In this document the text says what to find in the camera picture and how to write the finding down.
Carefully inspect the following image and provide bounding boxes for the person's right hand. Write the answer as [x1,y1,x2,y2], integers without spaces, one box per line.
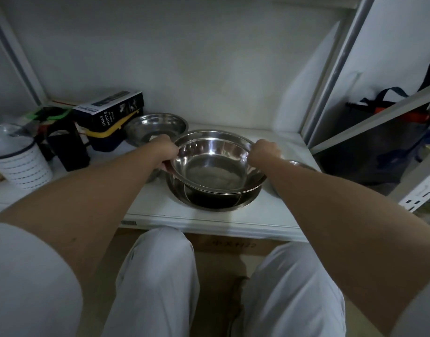
[248,139,283,169]

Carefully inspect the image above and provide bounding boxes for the person's left hand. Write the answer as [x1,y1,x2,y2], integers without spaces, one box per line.
[150,134,180,173]

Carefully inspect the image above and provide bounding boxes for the large steel bowl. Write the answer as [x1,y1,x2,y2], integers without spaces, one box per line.
[166,171,263,211]
[170,129,268,194]

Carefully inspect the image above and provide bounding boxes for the person's right forearm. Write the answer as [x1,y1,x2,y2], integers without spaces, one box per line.
[265,155,430,334]

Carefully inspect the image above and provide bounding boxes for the person's left forearm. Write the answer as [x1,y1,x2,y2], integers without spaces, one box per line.
[0,139,166,299]

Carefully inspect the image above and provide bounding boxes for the shallow steel bowl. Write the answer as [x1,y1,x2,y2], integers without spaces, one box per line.
[124,113,188,148]

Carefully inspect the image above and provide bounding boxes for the black cardboard box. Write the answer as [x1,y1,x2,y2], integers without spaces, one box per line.
[73,90,145,132]

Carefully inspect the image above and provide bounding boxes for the black plastic container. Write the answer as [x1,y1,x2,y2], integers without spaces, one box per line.
[48,121,91,172]

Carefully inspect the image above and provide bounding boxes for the white metal shelving rack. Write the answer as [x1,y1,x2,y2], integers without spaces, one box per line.
[0,0,430,243]

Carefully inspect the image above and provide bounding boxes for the light grey trousers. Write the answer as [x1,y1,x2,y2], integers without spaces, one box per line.
[102,226,346,337]

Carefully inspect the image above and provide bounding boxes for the green plastic item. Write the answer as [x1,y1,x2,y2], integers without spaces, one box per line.
[27,105,74,124]

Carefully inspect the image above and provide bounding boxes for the white striped cup with lid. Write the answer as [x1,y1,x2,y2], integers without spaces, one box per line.
[0,123,54,191]

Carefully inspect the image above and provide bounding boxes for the orange item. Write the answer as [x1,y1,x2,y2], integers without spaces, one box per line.
[374,106,430,122]

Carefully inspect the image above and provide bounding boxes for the black bag with blue handles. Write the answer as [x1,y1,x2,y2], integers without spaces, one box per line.
[320,54,430,187]

